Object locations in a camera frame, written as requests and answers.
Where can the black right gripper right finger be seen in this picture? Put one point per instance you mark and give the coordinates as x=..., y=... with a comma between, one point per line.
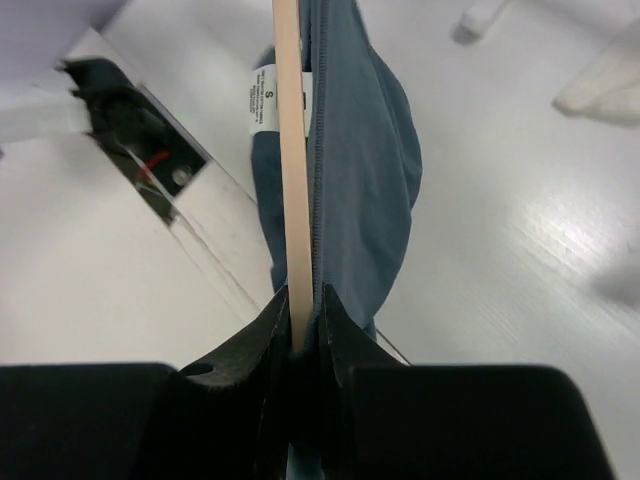
x=381, y=419

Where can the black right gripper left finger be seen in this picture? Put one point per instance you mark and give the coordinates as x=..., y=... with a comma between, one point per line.
x=219, y=417

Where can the blue t shirt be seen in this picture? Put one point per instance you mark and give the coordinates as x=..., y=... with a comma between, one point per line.
x=364, y=160

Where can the wooden hanger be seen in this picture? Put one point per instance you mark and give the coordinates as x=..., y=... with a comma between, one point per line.
x=294, y=168

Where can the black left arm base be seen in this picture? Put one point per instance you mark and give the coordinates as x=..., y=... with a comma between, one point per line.
x=142, y=139

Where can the white shirt on hanger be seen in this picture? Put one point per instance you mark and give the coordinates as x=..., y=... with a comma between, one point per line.
x=607, y=89

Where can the silver clothes rack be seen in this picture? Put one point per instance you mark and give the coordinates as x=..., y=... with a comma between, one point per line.
x=477, y=19

